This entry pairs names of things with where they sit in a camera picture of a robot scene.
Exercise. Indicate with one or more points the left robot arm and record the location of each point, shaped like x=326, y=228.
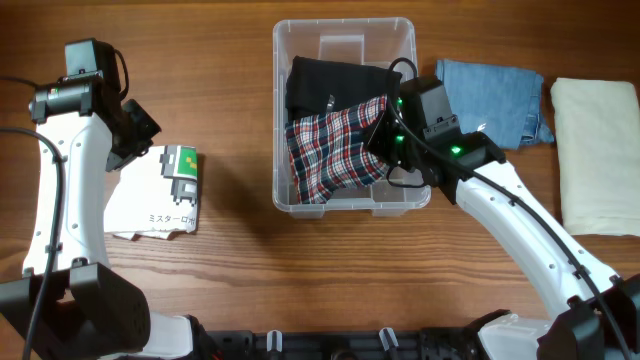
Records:
x=68, y=302

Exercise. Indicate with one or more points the red plaid shirt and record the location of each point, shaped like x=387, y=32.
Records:
x=327, y=152

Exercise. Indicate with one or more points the clear plastic storage bin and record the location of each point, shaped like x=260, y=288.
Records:
x=362, y=41

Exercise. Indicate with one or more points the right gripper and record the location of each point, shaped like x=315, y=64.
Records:
x=376, y=143

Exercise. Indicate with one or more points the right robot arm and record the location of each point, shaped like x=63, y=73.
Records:
x=593, y=313

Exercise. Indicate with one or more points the white printed t-shirt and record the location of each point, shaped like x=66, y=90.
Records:
x=156, y=196

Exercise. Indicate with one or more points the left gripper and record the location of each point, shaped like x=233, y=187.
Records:
x=149, y=129

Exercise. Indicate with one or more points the black garment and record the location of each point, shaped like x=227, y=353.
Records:
x=316, y=87

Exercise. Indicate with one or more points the blue denim jeans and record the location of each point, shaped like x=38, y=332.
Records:
x=500, y=101

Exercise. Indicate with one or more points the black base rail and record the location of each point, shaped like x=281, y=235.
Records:
x=424, y=344

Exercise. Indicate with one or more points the cream cloth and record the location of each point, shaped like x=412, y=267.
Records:
x=597, y=135

